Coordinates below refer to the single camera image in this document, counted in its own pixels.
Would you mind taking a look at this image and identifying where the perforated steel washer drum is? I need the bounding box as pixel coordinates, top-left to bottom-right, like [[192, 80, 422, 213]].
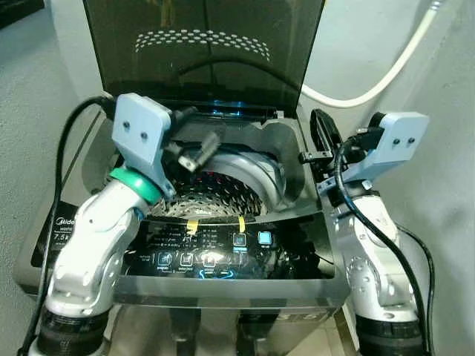
[[159, 144, 287, 218]]

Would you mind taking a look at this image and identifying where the white water hose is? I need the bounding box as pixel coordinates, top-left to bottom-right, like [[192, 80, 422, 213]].
[[300, 0, 443, 109]]

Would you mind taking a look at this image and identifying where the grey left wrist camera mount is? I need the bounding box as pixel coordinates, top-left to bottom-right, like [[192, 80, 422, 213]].
[[111, 93, 176, 198]]

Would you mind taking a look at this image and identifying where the black Midea washer label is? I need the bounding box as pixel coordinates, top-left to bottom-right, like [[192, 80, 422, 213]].
[[31, 202, 79, 268]]

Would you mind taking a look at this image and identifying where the black flat object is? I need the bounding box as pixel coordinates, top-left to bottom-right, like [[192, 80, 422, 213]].
[[0, 0, 45, 29]]

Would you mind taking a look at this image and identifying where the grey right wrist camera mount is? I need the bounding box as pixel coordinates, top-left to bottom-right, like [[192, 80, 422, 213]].
[[318, 111, 430, 196]]

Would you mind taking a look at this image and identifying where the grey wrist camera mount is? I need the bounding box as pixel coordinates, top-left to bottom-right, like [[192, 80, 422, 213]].
[[318, 111, 430, 196], [111, 93, 176, 198]]

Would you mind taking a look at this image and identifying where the black glossy control panel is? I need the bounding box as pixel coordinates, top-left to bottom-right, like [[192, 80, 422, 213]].
[[122, 211, 336, 283]]

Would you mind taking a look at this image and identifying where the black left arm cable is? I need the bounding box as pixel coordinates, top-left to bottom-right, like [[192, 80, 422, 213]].
[[18, 95, 117, 356]]

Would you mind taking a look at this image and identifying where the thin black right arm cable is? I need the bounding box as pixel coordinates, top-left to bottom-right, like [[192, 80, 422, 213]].
[[393, 221, 436, 351]]

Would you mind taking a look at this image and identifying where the dark tinted washer lid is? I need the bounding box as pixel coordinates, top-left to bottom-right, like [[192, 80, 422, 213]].
[[82, 0, 327, 116]]

